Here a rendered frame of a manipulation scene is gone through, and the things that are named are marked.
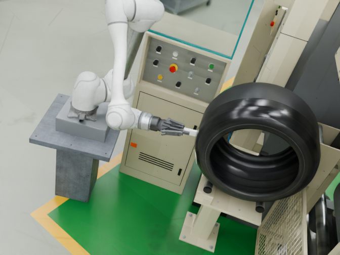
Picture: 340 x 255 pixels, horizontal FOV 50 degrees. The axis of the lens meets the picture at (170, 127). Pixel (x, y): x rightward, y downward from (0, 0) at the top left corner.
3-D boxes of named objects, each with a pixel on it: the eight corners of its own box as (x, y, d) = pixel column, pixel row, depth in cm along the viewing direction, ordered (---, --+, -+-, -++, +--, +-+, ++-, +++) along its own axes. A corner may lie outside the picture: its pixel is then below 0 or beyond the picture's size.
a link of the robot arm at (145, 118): (143, 108, 188) (155, 110, 187) (143, 122, 193) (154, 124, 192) (138, 118, 181) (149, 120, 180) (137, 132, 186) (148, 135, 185)
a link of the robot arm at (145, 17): (94, 89, 242) (124, 87, 254) (102, 108, 235) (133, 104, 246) (125, -14, 188) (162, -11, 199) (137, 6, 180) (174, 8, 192)
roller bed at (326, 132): (292, 158, 223) (315, 121, 204) (316, 166, 221) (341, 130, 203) (292, 180, 207) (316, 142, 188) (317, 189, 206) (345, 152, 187)
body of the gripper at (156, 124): (149, 121, 181) (167, 125, 179) (154, 112, 187) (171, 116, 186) (148, 133, 185) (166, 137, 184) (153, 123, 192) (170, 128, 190)
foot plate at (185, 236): (187, 211, 288) (187, 210, 287) (219, 224, 286) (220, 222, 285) (178, 239, 267) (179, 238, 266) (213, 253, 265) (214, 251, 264)
